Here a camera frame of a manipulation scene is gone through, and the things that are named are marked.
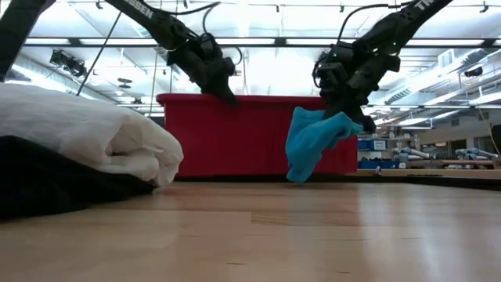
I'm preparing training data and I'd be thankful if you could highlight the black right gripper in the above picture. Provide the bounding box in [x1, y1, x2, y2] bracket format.
[312, 41, 401, 134]

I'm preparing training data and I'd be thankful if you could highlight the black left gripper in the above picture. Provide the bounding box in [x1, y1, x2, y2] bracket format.
[167, 32, 239, 107]

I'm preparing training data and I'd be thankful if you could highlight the bright blue garment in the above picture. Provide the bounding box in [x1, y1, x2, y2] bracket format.
[284, 106, 365, 184]

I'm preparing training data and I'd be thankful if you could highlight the red plastic laundry bin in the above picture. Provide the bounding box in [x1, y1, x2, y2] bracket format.
[156, 92, 359, 179]

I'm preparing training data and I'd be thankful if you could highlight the white garment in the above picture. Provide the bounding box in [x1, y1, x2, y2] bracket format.
[0, 81, 185, 188]

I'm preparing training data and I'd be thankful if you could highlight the black garment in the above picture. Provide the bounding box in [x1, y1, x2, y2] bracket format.
[0, 135, 157, 221]

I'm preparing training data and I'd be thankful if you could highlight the blue labelled shelf bin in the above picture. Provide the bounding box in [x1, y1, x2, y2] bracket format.
[358, 139, 388, 152]

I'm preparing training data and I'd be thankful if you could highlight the beige wooden desk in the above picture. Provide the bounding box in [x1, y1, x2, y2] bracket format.
[346, 168, 501, 181]

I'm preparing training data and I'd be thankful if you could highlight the black aluminium table frame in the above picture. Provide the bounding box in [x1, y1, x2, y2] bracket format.
[171, 173, 501, 192]

